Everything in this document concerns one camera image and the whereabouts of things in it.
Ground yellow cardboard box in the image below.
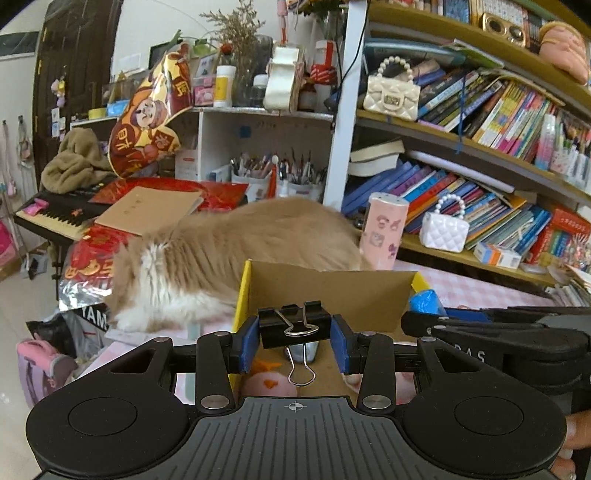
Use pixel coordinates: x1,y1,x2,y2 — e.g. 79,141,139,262
229,259,431,400

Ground row of colourful thin books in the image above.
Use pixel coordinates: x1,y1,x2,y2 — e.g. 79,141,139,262
416,60,557,160

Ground pink backpack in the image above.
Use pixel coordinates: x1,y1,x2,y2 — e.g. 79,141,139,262
16,339,77,407

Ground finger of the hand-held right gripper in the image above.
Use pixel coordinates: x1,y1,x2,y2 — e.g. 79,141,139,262
401,309,497,337

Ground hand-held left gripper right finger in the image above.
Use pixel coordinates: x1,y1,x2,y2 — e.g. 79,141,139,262
330,316,481,413

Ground dried flower bunch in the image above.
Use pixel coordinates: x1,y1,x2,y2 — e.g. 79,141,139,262
199,0,259,51

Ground stack of picture books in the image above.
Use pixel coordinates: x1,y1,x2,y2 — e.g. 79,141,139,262
545,263,591,308

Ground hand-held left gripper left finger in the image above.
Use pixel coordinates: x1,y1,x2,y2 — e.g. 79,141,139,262
111,316,259,413

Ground red paper bag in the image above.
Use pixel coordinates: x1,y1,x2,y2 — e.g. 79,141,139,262
90,180,250,213

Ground dark brown door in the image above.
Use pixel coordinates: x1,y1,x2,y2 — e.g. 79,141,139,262
32,0,123,185

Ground red book set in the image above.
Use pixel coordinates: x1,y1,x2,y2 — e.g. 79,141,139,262
529,208,591,266

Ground pink storage box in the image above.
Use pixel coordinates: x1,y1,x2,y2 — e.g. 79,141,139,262
193,76,216,107

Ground red foil packet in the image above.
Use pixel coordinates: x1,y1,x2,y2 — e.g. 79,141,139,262
65,226,139,305

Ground pink checked tablecloth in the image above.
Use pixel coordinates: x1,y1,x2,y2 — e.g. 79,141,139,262
69,258,568,407

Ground pink plush cushion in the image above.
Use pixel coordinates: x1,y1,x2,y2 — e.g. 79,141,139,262
538,23,589,72

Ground row of blue and red books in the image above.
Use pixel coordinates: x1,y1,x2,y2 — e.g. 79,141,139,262
342,159,552,252

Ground black keyboard piano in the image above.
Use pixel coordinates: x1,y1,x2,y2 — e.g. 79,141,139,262
14,187,109,241

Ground green wall board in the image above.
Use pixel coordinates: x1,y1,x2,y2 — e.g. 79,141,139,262
0,30,40,58

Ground black bag white letters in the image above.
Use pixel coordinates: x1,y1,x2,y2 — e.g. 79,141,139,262
25,305,112,361

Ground brown fleece blanket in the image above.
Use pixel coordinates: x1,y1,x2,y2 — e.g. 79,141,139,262
41,128,116,192

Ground cream quilted handbag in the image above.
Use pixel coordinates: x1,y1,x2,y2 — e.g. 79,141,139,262
363,56,421,123

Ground pink chick plush toy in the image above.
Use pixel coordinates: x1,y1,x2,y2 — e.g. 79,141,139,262
242,360,301,398

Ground gold radio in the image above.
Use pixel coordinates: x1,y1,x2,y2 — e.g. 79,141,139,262
482,13,527,47

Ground white bottle colourful label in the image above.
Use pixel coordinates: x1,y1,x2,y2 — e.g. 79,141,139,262
536,113,557,169

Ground clear pen cup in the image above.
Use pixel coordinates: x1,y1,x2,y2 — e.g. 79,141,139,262
551,134,578,174

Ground white pen cup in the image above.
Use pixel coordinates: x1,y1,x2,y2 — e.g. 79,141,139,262
230,154,274,202
276,157,326,202

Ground white bottle yellow label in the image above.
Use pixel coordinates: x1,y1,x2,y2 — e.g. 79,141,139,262
215,65,237,108

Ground pink hanging bag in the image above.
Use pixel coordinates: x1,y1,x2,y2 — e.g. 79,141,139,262
0,222,21,268

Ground pink cylinder container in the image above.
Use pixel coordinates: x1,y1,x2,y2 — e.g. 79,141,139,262
360,193,410,271

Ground small orange and white box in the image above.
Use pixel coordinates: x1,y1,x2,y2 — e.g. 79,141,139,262
473,241,522,269

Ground wooden bookshelf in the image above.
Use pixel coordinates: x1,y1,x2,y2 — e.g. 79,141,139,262
323,0,591,296

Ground brown cardboard sheet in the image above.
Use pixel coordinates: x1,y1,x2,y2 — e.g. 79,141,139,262
95,186,204,236

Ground person's right hand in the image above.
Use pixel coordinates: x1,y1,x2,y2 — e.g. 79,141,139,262
551,413,591,480

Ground orange and white cat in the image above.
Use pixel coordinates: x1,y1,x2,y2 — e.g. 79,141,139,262
104,196,370,333

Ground red and gold foil bag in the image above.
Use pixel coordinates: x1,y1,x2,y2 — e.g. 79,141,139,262
108,41,195,178

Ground blue plastic toy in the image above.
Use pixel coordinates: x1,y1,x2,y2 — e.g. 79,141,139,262
409,288,446,317

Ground white quilted handbag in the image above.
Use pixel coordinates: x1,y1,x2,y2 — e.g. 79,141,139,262
419,194,470,253

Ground white shelf unit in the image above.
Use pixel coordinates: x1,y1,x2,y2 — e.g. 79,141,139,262
173,107,335,204

